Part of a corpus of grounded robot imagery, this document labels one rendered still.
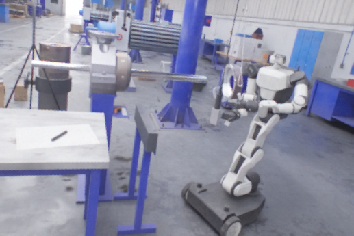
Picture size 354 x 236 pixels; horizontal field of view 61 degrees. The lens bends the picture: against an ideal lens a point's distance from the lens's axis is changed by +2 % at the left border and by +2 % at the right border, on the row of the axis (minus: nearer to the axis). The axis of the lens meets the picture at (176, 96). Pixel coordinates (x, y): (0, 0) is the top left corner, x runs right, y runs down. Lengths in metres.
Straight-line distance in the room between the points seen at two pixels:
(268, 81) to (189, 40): 2.05
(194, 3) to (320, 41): 3.73
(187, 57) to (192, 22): 0.49
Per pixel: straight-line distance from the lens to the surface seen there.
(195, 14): 4.39
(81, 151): 1.72
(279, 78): 2.54
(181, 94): 4.53
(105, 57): 2.55
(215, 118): 2.25
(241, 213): 2.69
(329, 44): 7.50
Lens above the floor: 1.65
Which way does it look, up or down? 15 degrees down
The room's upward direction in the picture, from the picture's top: 9 degrees clockwise
